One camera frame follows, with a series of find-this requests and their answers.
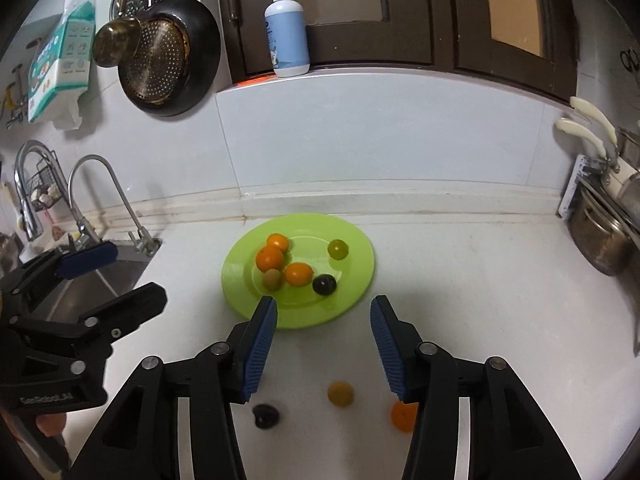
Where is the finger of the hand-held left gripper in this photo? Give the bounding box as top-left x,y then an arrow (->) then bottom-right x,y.
7,282 -> 168,361
0,241 -> 118,313

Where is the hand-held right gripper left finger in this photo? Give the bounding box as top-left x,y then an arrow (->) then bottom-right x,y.
85,296 -> 278,480

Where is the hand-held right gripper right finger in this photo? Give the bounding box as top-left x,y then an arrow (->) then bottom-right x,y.
370,295 -> 583,480

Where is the green plate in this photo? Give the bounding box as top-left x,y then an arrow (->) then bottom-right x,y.
221,213 -> 376,330

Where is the large orange mandarin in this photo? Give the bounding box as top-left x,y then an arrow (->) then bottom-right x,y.
391,401 -> 418,433
255,246 -> 286,273

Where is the orange-yellow tomato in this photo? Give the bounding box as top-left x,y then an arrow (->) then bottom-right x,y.
284,262 -> 315,287

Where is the person's left hand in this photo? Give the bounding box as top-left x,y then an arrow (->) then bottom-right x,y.
35,412 -> 68,438

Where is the stainless steel sink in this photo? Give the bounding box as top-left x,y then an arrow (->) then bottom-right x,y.
50,240 -> 151,326

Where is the thin gooseneck faucet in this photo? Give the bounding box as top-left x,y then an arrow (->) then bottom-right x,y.
67,155 -> 163,257

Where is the chrome kitchen faucet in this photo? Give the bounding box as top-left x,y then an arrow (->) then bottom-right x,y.
14,141 -> 66,242

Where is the paper towel package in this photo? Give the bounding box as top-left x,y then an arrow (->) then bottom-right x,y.
27,0 -> 97,125

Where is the stainless steel pot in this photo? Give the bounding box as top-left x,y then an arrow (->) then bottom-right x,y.
567,187 -> 637,277

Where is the black frying pan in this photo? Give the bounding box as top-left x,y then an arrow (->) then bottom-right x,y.
117,0 -> 222,117

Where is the white dish rack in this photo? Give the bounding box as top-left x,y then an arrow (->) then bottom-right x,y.
559,155 -> 640,221

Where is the blue and white pump bottle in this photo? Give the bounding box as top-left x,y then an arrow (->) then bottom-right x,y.
264,0 -> 311,78

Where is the black wire basket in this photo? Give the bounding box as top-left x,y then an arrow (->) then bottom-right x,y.
25,160 -> 67,211

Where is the dark wooden window frame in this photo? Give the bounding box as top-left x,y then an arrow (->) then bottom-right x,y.
215,0 -> 581,93

